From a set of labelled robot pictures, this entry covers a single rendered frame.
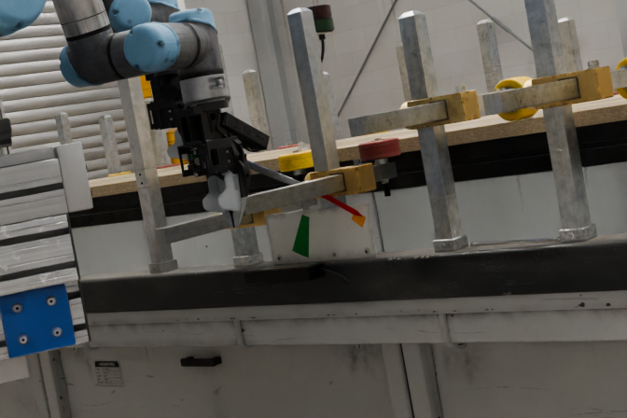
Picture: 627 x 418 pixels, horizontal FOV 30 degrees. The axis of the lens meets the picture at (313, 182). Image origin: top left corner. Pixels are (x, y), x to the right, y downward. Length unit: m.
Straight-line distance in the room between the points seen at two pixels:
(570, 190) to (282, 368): 1.04
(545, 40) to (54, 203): 0.82
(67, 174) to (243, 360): 1.33
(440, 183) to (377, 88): 9.72
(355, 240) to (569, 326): 0.43
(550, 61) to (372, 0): 9.83
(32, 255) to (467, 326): 0.86
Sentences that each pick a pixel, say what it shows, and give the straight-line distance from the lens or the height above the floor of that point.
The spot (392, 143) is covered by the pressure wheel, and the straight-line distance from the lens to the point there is 2.26.
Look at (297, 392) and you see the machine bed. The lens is 2.73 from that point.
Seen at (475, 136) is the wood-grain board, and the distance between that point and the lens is 2.25.
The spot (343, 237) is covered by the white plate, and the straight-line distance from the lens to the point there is 2.19.
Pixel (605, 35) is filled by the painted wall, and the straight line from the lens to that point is 10.19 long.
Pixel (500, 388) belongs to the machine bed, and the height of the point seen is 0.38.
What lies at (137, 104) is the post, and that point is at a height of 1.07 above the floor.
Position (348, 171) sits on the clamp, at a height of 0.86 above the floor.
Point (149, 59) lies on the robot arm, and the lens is 1.82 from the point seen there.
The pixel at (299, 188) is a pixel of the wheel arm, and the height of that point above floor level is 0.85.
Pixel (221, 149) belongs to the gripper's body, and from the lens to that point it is 1.92.
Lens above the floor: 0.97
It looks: 3 degrees down
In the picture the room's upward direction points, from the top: 10 degrees counter-clockwise
